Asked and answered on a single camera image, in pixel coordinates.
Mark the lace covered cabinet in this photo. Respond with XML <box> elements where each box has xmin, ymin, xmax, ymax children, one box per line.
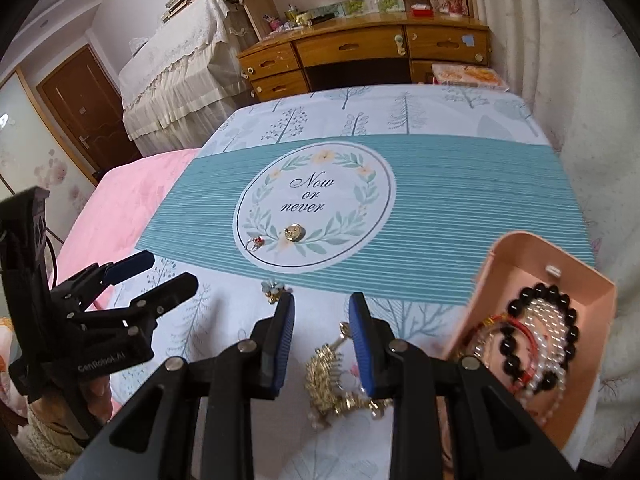
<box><xmin>118</xmin><ymin>0</ymin><xmax>256</xmax><ymax>156</ymax></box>

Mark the tree print teal tablecloth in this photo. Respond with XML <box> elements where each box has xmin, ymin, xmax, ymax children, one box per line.
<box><xmin>117</xmin><ymin>84</ymin><xmax>593</xmax><ymax>479</ymax></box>

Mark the gold round pendant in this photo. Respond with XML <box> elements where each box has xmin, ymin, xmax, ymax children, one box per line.
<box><xmin>283</xmin><ymin>223</ymin><xmax>306</xmax><ymax>243</ymax></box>

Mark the flower bee brooch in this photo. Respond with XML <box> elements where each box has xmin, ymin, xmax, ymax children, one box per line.
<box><xmin>260</xmin><ymin>280</ymin><xmax>292</xmax><ymax>304</ymax></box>

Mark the long white pearl necklace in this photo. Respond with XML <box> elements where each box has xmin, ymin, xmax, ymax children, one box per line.
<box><xmin>470</xmin><ymin>296</ymin><xmax>569</xmax><ymax>428</ymax></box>

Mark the pink jewelry tray box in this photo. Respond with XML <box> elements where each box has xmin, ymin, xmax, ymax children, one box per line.
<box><xmin>445</xmin><ymin>231</ymin><xmax>616</xmax><ymax>451</ymax></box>

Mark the red small box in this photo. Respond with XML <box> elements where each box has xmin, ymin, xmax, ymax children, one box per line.
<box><xmin>410</xmin><ymin>3</ymin><xmax>434</xmax><ymax>18</ymax></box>

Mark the gold comb hair crown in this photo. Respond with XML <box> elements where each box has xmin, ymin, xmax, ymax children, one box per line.
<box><xmin>304</xmin><ymin>322</ymin><xmax>394</xmax><ymax>430</ymax></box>

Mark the pink blanket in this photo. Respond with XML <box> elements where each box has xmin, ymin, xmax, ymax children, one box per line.
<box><xmin>56</xmin><ymin>148</ymin><xmax>198</xmax><ymax>283</ymax></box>

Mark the wooden desk with drawers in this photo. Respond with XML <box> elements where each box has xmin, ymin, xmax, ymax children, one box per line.
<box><xmin>239</xmin><ymin>12</ymin><xmax>491</xmax><ymax>102</ymax></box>

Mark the brown wooden door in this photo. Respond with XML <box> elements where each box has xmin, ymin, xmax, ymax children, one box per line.
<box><xmin>37</xmin><ymin>44</ymin><xmax>142</xmax><ymax>179</ymax></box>

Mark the black bead bracelet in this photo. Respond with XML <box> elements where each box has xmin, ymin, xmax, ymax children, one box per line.
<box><xmin>501</xmin><ymin>282</ymin><xmax>580</xmax><ymax>394</ymax></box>

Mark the red string bracelet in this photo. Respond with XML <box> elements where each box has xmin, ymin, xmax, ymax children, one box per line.
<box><xmin>462</xmin><ymin>311</ymin><xmax>544</xmax><ymax>396</ymax></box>

